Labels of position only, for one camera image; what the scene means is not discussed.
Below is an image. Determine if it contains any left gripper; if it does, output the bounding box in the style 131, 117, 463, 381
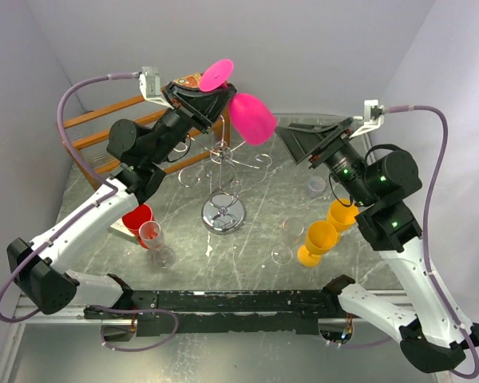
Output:
148, 81, 240, 165

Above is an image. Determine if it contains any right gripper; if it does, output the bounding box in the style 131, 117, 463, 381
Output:
274, 116, 375, 206

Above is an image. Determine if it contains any pink wine glass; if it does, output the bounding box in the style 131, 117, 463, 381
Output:
199, 59, 277, 146

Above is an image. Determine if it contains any orange wine glass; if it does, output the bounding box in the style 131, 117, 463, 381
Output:
327, 199, 359, 233
297, 220, 340, 267

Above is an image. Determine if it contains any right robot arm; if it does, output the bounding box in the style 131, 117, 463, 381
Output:
275, 117, 479, 373

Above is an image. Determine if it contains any clear wine glass right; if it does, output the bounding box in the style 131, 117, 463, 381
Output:
271, 217, 304, 266

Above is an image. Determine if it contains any clear wine glass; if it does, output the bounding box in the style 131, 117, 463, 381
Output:
139, 221, 176, 269
271, 217, 304, 266

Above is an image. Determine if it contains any orange wine glass front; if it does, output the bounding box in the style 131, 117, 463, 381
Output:
297, 220, 340, 267

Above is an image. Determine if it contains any wooden shelf rack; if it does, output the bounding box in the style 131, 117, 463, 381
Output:
65, 96, 231, 190

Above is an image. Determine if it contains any chrome wine glass rack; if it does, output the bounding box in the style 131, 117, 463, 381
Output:
177, 116, 272, 235

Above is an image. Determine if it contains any clear wine glass left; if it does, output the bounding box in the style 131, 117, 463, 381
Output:
139, 221, 176, 269

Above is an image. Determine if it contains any orange spiral notebook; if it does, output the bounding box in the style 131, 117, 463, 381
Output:
172, 73, 202, 89

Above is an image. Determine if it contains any small clear purple cup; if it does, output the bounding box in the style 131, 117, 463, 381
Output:
307, 176, 327, 199

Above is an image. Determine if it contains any red plastic cup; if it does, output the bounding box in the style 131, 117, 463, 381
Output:
121, 203, 154, 236

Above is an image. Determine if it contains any white card box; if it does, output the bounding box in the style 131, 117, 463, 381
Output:
109, 222, 138, 243

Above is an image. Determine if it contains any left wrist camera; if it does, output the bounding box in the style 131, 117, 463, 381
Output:
139, 66, 165, 105

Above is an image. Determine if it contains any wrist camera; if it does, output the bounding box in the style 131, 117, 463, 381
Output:
139, 66, 165, 105
350, 99, 387, 138

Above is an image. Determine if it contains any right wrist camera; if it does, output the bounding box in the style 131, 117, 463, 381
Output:
350, 99, 387, 138

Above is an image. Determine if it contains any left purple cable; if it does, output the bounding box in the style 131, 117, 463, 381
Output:
0, 70, 144, 322

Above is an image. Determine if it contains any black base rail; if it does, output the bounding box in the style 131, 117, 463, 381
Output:
84, 289, 346, 337

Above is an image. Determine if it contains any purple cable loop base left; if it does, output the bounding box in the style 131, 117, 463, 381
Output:
87, 304, 180, 353

